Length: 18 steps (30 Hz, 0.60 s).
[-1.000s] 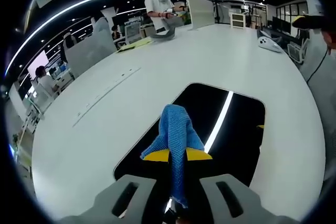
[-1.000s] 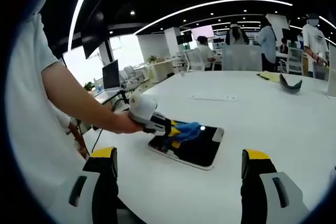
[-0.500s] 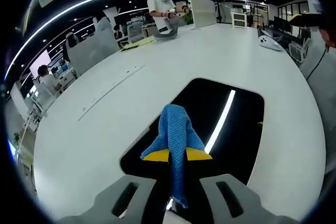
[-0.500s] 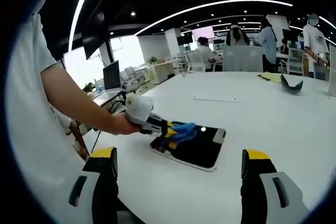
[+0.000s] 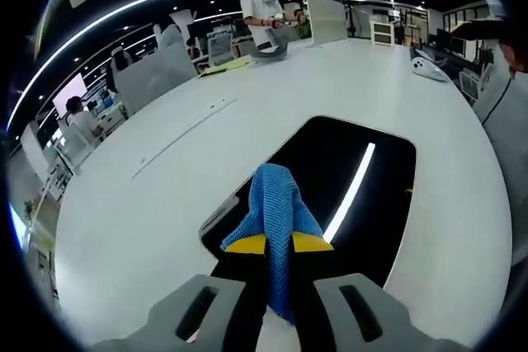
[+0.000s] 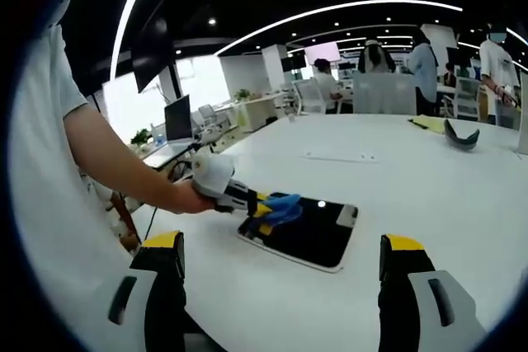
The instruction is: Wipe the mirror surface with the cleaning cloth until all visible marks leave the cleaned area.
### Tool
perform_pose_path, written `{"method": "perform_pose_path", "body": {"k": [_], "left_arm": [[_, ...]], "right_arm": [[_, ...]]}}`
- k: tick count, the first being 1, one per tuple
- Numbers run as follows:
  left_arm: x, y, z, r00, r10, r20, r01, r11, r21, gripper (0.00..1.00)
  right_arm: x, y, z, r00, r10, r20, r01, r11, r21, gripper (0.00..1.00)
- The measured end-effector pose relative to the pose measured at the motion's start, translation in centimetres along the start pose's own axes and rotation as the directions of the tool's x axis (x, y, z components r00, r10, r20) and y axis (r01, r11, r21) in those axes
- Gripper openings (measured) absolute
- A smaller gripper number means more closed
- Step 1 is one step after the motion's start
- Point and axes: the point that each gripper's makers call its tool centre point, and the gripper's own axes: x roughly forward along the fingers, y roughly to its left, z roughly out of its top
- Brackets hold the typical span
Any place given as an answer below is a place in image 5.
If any black tablet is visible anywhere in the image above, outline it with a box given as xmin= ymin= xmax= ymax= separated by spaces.
xmin=199 ymin=115 xmax=417 ymax=291

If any large grey partition panel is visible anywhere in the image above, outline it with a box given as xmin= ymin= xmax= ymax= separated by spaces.
xmin=111 ymin=32 xmax=199 ymax=116

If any table cable slot cover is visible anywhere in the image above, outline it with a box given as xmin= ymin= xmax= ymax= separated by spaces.
xmin=131 ymin=98 xmax=239 ymax=180

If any white drawer cabinet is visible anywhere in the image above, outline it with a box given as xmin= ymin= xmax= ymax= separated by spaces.
xmin=370 ymin=20 xmax=395 ymax=46

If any curved ceiling light strip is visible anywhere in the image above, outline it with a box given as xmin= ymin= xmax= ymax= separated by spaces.
xmin=6 ymin=0 xmax=210 ymax=130

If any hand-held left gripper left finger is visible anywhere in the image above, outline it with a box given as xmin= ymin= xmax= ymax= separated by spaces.
xmin=92 ymin=234 xmax=269 ymax=352

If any yellow paper sheet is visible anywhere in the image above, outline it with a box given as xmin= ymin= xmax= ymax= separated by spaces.
xmin=197 ymin=59 xmax=257 ymax=80

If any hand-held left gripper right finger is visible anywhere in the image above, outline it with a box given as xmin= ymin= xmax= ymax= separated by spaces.
xmin=290 ymin=231 xmax=471 ymax=352

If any blue cleaning cloth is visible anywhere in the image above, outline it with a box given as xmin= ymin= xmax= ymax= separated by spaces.
xmin=220 ymin=163 xmax=325 ymax=326

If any grey headset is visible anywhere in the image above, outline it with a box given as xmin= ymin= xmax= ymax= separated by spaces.
xmin=251 ymin=40 xmax=290 ymax=63

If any grey desk divider panel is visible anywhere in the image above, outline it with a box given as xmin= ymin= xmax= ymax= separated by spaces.
xmin=304 ymin=0 xmax=347 ymax=49

